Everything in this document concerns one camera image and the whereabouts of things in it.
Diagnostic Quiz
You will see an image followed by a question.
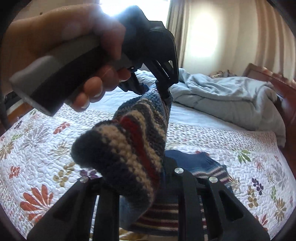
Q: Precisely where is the striped blue knit sweater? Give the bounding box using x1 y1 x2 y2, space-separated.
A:
71 85 230 237

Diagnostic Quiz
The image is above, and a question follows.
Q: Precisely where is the dark red wooden headboard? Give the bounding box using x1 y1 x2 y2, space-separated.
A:
243 63 295 164

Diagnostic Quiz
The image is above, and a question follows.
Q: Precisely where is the beige curtain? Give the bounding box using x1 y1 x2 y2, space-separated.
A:
166 1 295 79

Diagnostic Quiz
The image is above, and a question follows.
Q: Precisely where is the grey-blue duvet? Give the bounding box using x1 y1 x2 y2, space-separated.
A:
170 68 286 147

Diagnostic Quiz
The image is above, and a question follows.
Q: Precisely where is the person's left hand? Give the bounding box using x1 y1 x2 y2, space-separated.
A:
0 3 132 112

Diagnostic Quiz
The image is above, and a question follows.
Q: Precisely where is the white floral quilt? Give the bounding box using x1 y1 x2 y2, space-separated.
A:
1 104 295 237

